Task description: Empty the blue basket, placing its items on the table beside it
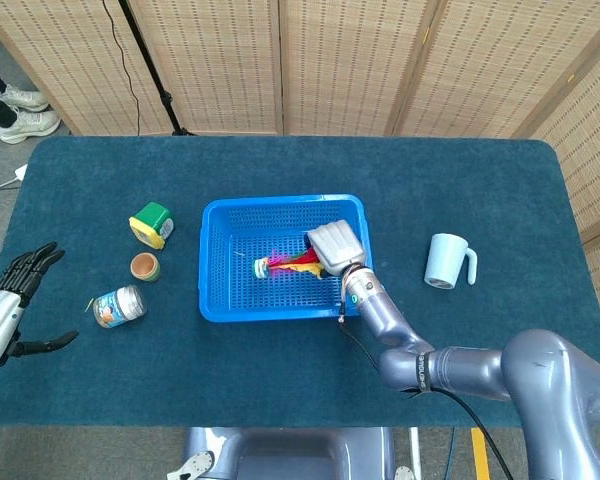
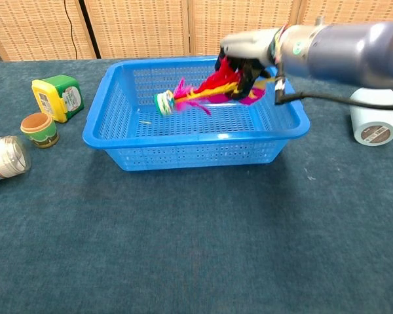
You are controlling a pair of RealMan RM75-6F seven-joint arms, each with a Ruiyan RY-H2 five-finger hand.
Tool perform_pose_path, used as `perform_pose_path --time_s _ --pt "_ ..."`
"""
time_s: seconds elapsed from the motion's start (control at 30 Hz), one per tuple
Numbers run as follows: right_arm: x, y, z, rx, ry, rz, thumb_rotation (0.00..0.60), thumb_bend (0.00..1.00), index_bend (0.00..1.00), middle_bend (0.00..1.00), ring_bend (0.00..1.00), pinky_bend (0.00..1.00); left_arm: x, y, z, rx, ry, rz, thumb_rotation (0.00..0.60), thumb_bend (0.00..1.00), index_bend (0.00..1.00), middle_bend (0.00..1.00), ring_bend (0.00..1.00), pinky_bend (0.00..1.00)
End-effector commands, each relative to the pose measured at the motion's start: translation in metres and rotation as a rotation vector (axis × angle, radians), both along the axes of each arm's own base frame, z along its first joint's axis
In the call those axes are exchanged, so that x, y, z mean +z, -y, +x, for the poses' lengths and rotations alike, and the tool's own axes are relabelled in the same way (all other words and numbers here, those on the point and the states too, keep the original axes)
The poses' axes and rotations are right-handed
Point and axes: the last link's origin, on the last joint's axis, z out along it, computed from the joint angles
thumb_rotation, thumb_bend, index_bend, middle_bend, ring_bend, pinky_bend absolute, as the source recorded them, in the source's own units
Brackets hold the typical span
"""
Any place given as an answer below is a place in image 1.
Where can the blue perforated plastic basket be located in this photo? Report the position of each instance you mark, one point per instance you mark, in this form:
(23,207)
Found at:
(260,310)

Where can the colourful feather shuttlecock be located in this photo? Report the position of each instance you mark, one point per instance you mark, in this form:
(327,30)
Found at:
(280,265)

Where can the yellow floor tape strip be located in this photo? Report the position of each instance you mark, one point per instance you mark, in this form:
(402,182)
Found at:
(480,455)

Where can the teal table cloth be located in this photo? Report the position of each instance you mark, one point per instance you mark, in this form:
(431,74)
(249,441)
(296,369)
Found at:
(430,190)

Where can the bamboo folding screen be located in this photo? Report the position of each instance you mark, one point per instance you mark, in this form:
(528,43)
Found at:
(220,50)

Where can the light blue plastic mug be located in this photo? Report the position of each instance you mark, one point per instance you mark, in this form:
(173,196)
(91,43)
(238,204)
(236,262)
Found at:
(445,257)

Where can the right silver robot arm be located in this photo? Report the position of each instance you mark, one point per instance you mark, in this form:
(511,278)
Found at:
(530,365)

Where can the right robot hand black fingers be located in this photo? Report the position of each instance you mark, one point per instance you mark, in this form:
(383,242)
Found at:
(337,247)

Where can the green box with yellow lid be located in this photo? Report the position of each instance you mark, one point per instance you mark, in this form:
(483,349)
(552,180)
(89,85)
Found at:
(152,217)

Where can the black tripod stand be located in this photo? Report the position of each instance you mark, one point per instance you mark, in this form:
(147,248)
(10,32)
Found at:
(152,75)

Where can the silver robot torso base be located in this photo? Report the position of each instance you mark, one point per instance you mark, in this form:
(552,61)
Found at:
(290,450)

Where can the glass jar with blue label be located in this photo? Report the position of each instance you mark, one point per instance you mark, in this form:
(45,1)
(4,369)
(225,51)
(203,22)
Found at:
(120,305)

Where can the white sneaker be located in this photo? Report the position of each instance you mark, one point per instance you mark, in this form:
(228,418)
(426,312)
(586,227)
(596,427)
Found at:
(30,127)
(27,99)

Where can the small terracotta cup green band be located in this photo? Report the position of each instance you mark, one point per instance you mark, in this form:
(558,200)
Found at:
(145,267)

